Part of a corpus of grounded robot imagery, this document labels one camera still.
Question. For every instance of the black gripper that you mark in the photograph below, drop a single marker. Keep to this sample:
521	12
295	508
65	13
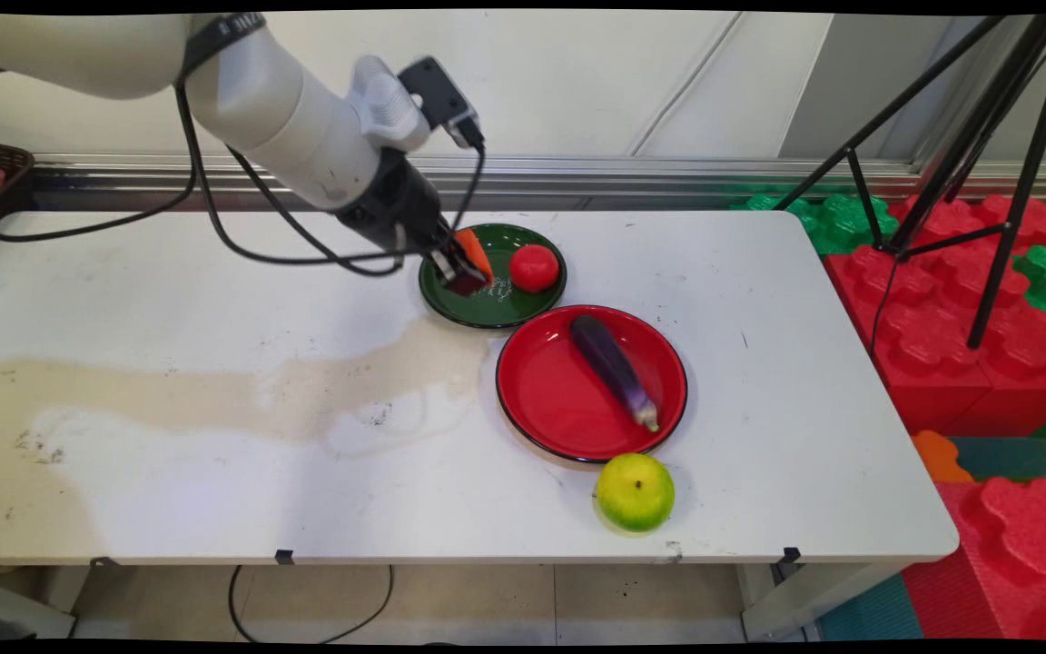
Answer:
396	204

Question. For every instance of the orange carrot piece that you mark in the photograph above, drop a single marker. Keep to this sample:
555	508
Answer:
476	254

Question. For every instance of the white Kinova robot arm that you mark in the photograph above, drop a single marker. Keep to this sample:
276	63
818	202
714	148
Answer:
278	109

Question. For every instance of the dark green plate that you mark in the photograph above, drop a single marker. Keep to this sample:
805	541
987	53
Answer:
505	313

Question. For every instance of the red toy tomato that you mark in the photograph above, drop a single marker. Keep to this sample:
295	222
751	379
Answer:
534	269

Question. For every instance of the red plate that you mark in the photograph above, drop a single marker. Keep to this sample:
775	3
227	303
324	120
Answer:
550	391

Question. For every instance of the purple toy eggplant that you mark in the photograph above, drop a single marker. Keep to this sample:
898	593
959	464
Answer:
612	368

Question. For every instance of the green toy apple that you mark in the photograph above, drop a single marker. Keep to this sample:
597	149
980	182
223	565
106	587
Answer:
635	492

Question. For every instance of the black table edge clip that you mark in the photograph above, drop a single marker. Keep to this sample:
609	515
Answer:
791	555
103	562
284	556

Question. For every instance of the dark wicker basket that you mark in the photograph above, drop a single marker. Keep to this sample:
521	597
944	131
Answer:
10	177

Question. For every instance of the large red foam block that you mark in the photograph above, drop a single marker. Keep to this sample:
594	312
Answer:
932	336

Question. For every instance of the white table leg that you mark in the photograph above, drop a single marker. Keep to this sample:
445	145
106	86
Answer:
804	604

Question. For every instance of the orange foam piece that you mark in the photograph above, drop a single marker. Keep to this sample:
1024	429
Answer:
939	459

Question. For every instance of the teal foam mat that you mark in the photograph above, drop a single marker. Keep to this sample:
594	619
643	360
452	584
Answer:
1018	457
868	613

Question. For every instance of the black tripod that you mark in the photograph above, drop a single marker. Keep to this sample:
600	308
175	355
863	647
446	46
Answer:
1018	195

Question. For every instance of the grey table leg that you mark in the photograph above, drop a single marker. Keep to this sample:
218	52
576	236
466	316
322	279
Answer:
19	618

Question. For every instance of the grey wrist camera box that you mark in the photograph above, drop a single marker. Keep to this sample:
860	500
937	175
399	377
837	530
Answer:
437	95

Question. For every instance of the white ribbed camera mount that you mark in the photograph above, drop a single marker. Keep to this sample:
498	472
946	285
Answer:
387	100

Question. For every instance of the aluminium wall rail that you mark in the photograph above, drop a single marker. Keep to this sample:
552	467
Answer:
623	173

